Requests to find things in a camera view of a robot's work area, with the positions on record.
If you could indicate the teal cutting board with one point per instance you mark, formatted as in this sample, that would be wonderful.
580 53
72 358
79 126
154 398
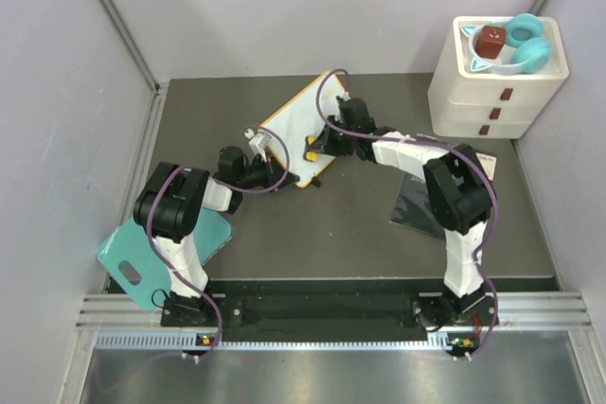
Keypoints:
128 258

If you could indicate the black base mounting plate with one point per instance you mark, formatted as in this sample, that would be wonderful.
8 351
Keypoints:
327 310

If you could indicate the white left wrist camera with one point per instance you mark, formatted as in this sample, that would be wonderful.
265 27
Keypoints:
258 141

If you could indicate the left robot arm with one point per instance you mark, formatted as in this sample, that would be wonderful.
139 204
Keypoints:
170 203

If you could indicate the white three-drawer organizer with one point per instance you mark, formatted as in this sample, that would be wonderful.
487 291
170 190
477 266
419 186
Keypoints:
466 104

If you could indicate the black sheet with white label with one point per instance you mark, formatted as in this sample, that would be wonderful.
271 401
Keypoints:
487 161

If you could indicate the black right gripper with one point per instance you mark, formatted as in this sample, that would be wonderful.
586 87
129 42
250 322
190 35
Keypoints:
329 148

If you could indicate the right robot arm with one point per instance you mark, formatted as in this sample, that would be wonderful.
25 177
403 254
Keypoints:
459 192

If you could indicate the yellow framed whiteboard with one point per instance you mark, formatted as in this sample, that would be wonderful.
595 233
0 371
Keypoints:
298 119

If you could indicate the brown cube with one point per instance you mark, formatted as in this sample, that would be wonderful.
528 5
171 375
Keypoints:
490 41

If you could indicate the teal white cat-ear headphones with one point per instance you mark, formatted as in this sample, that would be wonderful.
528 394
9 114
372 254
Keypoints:
523 33

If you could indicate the yellow black whiteboard eraser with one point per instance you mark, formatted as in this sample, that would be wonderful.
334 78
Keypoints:
313 148

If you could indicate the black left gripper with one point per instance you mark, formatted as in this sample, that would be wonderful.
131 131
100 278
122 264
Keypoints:
275 172

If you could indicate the grey slotted cable duct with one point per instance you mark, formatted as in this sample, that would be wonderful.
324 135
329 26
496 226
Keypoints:
191 341

